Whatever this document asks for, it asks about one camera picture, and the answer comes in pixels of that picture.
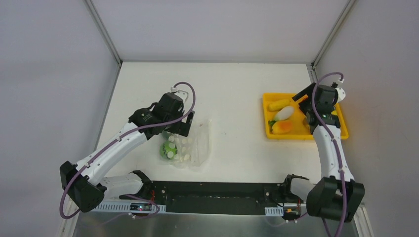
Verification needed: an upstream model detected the white fake radish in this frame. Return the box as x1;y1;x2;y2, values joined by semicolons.
273;106;294;121

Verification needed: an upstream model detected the yellow fake corn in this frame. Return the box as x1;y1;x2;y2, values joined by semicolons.
267;99;290;112

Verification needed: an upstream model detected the green fake food ball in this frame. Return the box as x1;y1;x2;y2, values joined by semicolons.
159;141;178;160

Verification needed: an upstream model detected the orange fake food ball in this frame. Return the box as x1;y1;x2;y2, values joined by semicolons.
271;120;293;135

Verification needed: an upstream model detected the clear zip top bag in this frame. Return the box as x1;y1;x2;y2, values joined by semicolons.
160;119;212;171

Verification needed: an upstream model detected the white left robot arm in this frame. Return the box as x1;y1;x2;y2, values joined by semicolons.
59;90;194;212

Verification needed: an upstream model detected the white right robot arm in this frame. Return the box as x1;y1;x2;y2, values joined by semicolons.
279;83;365;223

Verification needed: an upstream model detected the yellow plastic tray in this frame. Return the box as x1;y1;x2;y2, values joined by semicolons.
262;92;350;142

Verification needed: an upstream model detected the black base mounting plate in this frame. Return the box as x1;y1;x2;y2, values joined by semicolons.
139;181;303;216

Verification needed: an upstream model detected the aluminium frame rail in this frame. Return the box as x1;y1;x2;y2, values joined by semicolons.
83;0;123;150

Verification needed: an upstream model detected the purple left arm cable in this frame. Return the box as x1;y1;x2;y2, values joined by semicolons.
59;81;196;220

